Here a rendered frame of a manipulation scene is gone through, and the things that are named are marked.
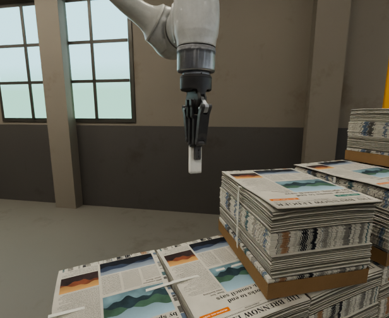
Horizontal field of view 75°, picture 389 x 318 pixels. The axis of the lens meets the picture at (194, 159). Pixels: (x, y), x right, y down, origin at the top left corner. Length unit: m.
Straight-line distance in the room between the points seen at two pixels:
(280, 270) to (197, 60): 0.52
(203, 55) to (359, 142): 0.87
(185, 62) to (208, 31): 0.08
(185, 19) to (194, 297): 0.64
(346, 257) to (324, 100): 2.34
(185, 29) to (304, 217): 0.49
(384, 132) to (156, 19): 0.94
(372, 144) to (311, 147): 1.75
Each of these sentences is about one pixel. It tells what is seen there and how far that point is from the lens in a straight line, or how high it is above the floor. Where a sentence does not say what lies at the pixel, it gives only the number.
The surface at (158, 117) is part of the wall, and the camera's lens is 3.18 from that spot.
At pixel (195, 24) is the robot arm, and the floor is 1.46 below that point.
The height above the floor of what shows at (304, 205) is 1.07.
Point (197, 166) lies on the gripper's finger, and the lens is 0.63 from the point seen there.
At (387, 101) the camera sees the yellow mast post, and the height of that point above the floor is 1.33.
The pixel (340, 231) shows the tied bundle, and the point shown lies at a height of 0.99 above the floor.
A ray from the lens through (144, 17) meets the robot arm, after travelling 0.75.
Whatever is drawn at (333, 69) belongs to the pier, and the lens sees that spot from 3.02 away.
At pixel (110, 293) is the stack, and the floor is 0.83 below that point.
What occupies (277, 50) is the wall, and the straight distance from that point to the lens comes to 3.11.
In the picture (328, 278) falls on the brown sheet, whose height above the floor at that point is 0.87.
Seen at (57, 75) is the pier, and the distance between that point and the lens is 3.64.
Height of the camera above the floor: 1.28
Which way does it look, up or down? 11 degrees down
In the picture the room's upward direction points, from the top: straight up
